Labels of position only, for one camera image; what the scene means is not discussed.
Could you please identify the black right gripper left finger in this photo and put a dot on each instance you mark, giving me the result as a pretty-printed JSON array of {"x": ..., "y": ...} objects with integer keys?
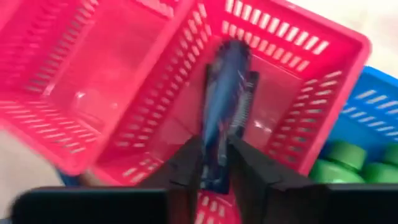
[{"x": 183, "y": 171}]

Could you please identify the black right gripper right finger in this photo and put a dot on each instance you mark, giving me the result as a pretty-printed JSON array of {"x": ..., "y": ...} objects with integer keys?
[{"x": 264, "y": 183}]

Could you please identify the green travel-size bottle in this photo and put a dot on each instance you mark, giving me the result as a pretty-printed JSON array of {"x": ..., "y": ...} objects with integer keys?
[
  {"x": 334, "y": 174},
  {"x": 382, "y": 172},
  {"x": 346, "y": 154},
  {"x": 392, "y": 153}
]

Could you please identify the blue toiletry tube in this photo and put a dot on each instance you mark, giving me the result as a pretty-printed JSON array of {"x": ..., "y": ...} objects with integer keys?
[{"x": 224, "y": 102}]

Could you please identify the red plastic slotted basket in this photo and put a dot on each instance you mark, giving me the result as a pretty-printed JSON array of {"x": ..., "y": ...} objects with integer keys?
[
  {"x": 93, "y": 62},
  {"x": 280, "y": 93}
]

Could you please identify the blue plastic slotted basket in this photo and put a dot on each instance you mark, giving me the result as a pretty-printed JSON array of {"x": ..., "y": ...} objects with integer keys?
[{"x": 367, "y": 124}]

